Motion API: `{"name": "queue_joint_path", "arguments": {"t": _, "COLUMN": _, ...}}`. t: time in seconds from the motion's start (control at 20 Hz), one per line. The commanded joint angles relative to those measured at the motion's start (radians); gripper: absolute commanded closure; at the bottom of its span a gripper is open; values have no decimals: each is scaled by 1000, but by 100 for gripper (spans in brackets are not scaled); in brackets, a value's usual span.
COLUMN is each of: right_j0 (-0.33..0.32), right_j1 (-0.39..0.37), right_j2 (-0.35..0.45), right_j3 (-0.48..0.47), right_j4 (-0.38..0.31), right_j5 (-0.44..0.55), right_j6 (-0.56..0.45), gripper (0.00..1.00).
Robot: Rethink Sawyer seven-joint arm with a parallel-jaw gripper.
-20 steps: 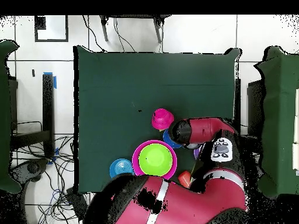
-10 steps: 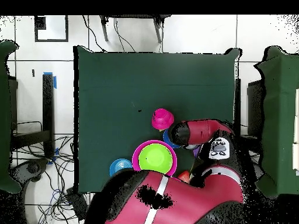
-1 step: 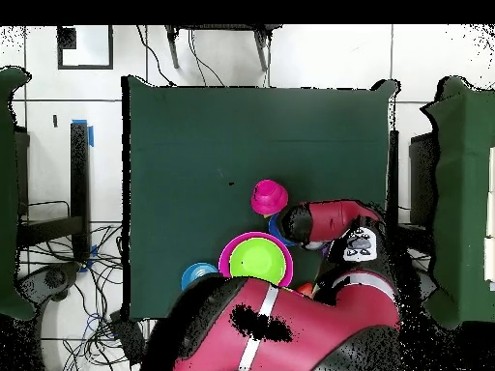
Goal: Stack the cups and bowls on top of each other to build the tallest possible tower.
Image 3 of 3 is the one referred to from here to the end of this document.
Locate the small crimson plastic bowl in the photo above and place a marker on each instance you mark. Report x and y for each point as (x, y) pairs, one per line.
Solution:
(268, 195)

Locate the dark blue plastic bowl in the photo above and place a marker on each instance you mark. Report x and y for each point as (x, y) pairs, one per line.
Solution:
(274, 230)

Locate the green plastic bowl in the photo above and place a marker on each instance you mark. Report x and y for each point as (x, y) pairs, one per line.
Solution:
(257, 262)

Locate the large pink plastic bowl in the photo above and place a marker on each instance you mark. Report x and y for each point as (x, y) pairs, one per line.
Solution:
(224, 262)

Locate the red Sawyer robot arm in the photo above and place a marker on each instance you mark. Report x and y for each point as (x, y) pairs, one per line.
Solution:
(328, 320)

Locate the light blue plastic bowl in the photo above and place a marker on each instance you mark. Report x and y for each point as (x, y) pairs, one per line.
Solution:
(195, 272)

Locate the dark green tablecloth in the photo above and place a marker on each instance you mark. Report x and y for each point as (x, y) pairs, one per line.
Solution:
(193, 135)

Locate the orange plastic cup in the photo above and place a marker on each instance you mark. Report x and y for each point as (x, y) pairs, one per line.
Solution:
(305, 289)

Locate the blue tape strip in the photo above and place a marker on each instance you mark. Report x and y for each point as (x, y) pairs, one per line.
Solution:
(91, 137)

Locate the stand with metal legs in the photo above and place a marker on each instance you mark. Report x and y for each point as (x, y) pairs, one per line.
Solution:
(173, 48)

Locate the black power brick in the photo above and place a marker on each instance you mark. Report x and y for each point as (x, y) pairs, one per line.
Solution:
(129, 340)

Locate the green cloth covered side table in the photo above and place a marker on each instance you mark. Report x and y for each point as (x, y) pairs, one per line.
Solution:
(9, 193)
(464, 193)

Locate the black metal post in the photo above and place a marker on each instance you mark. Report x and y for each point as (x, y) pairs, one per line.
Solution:
(393, 174)

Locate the black metal frame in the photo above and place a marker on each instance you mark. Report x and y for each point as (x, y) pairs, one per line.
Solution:
(79, 174)

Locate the grey pedestal foot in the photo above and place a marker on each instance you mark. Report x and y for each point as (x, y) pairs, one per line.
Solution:
(54, 278)
(428, 284)

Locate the black square floor frame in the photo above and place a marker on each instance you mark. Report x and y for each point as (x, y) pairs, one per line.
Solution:
(85, 67)

